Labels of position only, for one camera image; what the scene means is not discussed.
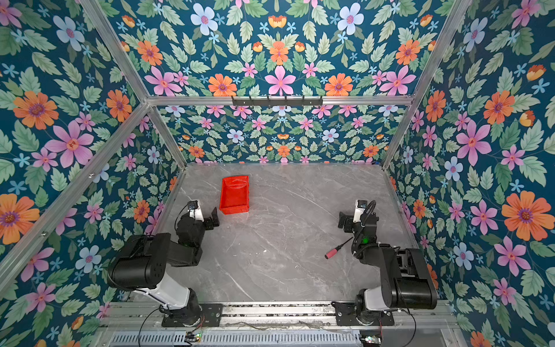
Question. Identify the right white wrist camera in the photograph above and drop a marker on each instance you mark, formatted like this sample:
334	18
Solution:
361	206

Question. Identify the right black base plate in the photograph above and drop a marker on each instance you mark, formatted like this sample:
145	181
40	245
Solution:
350	314

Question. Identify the white slotted cable duct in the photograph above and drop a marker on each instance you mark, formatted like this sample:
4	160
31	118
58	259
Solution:
238	338

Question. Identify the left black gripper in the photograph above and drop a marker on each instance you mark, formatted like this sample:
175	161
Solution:
208	218

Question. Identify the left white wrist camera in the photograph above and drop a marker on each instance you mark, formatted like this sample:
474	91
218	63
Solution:
194	210

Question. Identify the red plastic bin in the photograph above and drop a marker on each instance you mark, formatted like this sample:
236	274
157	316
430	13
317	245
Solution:
234	195

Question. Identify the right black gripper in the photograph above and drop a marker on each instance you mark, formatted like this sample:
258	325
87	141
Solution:
347	220

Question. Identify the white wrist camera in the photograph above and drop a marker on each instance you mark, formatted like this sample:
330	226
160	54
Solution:
361	206
194	210

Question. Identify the black hook rail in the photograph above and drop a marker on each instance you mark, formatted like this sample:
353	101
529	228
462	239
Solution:
292	101

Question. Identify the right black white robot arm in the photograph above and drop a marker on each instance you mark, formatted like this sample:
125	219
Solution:
405	282

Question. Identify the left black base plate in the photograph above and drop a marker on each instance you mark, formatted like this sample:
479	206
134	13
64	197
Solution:
193	316

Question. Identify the red handled screwdriver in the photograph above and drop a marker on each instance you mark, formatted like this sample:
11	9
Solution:
332	253

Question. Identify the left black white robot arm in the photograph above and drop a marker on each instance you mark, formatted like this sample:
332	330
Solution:
140	267

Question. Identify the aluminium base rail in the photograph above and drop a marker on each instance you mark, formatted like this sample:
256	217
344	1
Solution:
276	315

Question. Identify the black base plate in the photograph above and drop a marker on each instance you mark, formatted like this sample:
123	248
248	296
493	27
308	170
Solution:
350	314
193	316

